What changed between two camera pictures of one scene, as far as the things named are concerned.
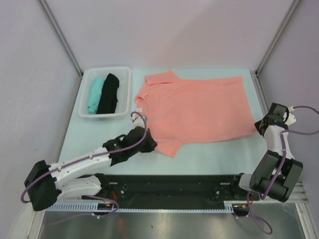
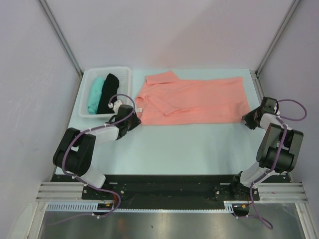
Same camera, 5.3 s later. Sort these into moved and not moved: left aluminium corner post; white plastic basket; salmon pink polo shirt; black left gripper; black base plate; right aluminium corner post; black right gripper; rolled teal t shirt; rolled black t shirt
Moved: black right gripper; salmon pink polo shirt; black left gripper
Not moved: rolled black t shirt; left aluminium corner post; right aluminium corner post; white plastic basket; rolled teal t shirt; black base plate
